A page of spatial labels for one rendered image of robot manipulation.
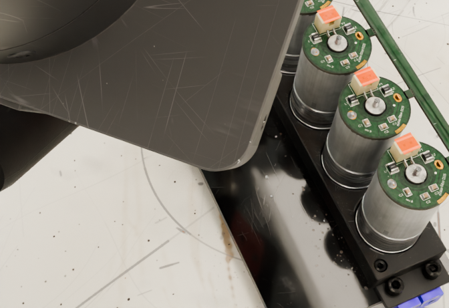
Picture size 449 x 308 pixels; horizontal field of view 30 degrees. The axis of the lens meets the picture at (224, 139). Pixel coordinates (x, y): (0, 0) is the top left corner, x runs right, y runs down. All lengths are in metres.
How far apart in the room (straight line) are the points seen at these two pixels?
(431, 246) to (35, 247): 0.15
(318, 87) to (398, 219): 0.06
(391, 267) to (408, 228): 0.02
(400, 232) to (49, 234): 0.13
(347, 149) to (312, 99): 0.03
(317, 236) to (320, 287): 0.02
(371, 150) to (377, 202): 0.02
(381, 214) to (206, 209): 0.08
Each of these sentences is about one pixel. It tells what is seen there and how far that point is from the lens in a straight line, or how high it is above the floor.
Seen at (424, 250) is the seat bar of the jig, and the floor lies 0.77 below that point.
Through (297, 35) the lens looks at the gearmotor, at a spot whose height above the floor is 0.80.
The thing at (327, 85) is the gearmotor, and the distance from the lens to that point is 0.31.
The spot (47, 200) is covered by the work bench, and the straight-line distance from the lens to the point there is 0.34.
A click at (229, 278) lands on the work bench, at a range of 0.33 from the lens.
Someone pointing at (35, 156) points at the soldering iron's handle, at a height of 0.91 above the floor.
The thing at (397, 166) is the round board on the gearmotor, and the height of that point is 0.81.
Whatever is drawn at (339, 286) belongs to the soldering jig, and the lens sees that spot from 0.32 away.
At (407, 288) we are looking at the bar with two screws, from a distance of 0.32.
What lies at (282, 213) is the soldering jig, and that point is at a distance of 0.33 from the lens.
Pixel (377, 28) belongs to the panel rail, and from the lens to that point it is 0.31.
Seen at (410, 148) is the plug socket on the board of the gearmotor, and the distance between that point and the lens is 0.28.
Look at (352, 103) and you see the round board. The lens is 0.29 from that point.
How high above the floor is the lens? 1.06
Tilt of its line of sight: 62 degrees down
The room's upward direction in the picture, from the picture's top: 6 degrees clockwise
